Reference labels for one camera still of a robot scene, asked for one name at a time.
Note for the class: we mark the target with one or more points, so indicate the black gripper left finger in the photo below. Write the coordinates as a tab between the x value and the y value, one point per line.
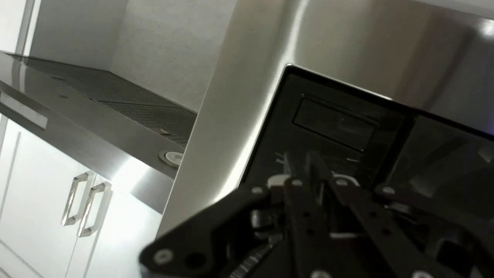
217	226

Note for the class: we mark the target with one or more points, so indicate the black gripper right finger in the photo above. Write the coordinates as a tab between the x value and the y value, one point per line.
391	237

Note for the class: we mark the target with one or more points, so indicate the black glass microwave door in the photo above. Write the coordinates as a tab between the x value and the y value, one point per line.
449	155

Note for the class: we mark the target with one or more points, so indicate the stainless steel built-in microwave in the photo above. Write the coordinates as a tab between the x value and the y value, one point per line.
248	78

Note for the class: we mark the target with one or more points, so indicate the white tall upper cabinet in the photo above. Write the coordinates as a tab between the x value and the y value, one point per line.
36	195

